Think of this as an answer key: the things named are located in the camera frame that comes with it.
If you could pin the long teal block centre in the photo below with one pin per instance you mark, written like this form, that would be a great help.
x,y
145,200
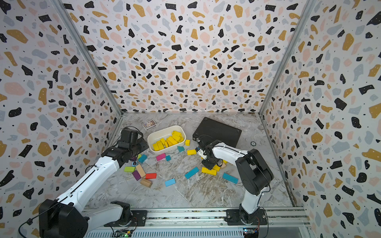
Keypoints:
x,y
191,173

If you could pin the small playing card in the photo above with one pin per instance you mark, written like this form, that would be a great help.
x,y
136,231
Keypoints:
x,y
150,124

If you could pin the long tan wood block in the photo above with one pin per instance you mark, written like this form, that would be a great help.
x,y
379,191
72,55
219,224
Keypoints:
x,y
141,171

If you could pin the yellow flat block upper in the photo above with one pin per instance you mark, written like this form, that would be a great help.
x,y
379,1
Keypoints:
x,y
191,152

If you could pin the red block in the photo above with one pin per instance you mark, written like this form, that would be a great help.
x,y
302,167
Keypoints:
x,y
151,176

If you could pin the long teal block right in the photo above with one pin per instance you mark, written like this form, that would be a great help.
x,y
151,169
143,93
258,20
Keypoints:
x,y
230,178

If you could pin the green block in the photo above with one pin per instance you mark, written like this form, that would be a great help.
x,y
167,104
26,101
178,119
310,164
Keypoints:
x,y
129,169

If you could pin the light blue block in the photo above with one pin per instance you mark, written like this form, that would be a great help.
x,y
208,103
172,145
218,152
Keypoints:
x,y
170,182

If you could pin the teal wedge block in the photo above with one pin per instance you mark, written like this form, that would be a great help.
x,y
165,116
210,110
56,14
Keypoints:
x,y
180,148

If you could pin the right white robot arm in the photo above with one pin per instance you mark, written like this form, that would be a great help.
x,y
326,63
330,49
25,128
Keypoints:
x,y
254,172

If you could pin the black hard case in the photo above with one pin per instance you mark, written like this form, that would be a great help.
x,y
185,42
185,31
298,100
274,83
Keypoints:
x,y
210,130

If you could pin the teal block left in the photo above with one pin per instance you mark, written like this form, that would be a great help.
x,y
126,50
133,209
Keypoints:
x,y
142,158

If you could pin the long teal block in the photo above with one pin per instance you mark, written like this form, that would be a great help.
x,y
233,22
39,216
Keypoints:
x,y
191,173
230,178

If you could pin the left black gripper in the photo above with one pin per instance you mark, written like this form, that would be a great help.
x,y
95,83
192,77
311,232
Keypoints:
x,y
142,141

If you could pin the white plastic bin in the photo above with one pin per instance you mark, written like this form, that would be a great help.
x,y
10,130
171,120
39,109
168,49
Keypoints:
x,y
171,137

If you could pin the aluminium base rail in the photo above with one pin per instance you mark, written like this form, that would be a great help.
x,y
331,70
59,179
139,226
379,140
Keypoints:
x,y
278,222

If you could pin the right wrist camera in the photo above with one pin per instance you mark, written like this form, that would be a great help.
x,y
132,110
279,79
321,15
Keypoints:
x,y
200,152

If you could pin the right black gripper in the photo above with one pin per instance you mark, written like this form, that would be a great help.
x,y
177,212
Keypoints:
x,y
207,165

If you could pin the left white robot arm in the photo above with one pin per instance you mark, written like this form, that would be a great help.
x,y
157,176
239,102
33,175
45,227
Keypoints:
x,y
64,217

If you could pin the magenta block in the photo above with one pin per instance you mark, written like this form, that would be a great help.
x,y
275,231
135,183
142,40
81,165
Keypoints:
x,y
161,157

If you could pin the long yellow block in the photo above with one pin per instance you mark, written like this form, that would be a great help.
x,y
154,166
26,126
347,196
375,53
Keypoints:
x,y
158,146

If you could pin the purple block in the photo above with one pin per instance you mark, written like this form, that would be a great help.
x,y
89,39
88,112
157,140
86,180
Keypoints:
x,y
136,175

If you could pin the yellow block pile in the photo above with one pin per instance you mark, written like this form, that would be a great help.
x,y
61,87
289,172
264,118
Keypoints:
x,y
212,171

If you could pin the natural wood block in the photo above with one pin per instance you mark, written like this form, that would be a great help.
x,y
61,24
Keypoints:
x,y
145,182

